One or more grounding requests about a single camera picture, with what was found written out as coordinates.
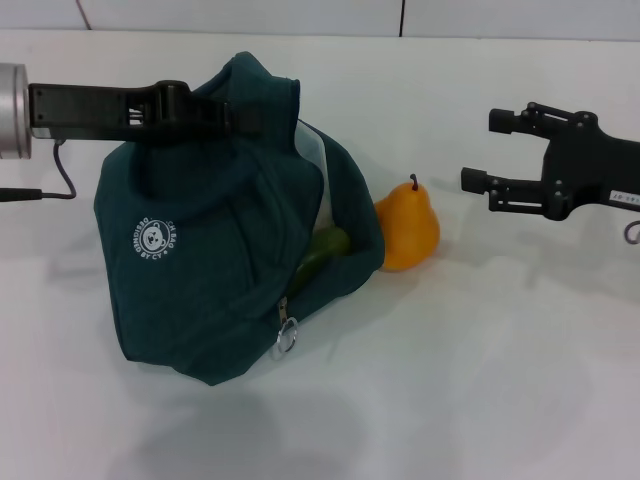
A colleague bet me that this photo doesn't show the dark teal insulated lunch bag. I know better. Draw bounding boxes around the dark teal insulated lunch bag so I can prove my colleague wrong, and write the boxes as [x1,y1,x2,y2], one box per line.
[92,49,387,387]

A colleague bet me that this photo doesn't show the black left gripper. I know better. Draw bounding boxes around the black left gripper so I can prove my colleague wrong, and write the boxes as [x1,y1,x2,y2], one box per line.
[28,78,272,147]

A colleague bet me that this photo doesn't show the yellow orange pear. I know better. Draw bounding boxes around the yellow orange pear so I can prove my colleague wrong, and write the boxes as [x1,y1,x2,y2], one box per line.
[373,173,441,273]

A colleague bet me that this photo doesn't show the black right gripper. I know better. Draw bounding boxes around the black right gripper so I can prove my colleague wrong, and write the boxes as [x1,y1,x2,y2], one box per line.
[460,102,640,221]

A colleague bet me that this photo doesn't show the green cucumber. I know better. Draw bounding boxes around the green cucumber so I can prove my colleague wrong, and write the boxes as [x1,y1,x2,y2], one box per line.
[289,225,351,296]

